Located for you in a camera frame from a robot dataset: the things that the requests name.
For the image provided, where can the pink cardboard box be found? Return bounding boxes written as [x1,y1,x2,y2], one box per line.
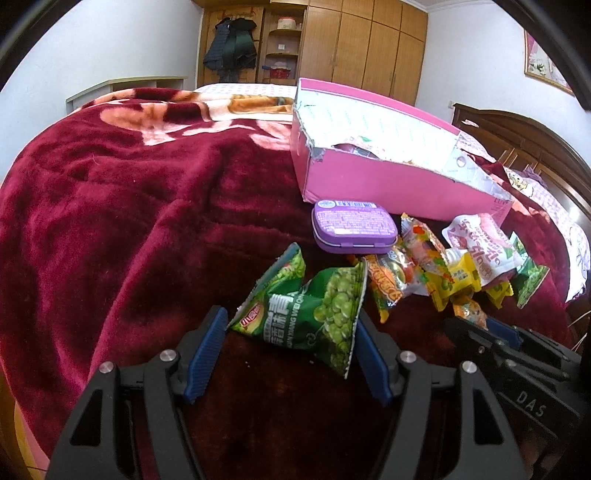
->
[288,78,514,221]

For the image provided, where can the framed wall picture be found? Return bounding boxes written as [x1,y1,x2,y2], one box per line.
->
[523,30,575,97]

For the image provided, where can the yellow corn snack packet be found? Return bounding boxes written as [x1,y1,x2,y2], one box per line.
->
[425,251,483,312]

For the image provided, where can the dark hanging coats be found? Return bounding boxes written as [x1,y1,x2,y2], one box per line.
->
[203,17,258,80]

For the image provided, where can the green pea snack packet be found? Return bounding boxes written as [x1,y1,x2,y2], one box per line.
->
[508,233,550,309]
[226,242,369,380]

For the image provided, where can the orange candy packet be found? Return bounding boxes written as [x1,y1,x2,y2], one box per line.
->
[353,251,428,324]

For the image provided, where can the wooden corner shelf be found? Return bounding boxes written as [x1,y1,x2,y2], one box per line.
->
[259,4,308,86]

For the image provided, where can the purple tin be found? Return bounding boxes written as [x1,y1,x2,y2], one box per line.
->
[311,199,399,256]

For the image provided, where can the small orange snack packet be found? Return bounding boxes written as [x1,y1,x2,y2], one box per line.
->
[450,298,489,329]

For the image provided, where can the wooden wardrobe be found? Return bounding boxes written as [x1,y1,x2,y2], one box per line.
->
[295,0,429,106]

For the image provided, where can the low white shelf unit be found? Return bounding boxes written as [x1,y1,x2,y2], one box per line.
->
[66,76,188,114]

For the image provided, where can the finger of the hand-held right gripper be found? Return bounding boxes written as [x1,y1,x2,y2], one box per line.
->
[485,318,561,356]
[444,318,504,365]

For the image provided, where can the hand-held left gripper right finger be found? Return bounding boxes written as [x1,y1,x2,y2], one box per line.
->
[355,310,532,480]

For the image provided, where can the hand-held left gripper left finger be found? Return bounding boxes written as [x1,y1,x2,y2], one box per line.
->
[46,305,229,480]

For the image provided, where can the red floral blanket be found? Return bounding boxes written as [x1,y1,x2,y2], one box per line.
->
[0,88,578,480]

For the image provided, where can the small yellow snack packet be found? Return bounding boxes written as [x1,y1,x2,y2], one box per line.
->
[482,279,514,308]

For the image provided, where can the dark wooden headboard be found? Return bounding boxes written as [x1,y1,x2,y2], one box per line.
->
[452,102,591,232]

